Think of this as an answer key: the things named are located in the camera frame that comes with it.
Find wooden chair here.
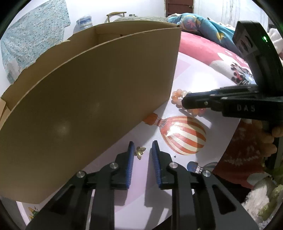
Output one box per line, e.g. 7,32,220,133
105,11,127,22

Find teal patterned hanging cloth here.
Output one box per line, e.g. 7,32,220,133
1,1,71,84

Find white round printed table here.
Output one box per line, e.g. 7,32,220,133
17,52,239,229

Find gold butterfly charm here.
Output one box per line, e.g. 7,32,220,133
134,147,146,160

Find blue patterned blanket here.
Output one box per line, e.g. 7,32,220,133
167,13,242,57

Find brown cardboard box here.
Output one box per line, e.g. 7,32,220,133
1,21,181,204

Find blue water jug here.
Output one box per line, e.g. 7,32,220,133
73,15,93,34

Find person's right hand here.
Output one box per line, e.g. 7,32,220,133
242,119,282,157

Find orange bead bracelet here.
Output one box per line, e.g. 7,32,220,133
171,89,207,117

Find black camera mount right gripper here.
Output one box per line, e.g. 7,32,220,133
233,21,282,96

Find pink floral bedsheet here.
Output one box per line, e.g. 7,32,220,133
179,32,256,85

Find dark red wooden door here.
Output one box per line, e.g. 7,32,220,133
165,0,194,16

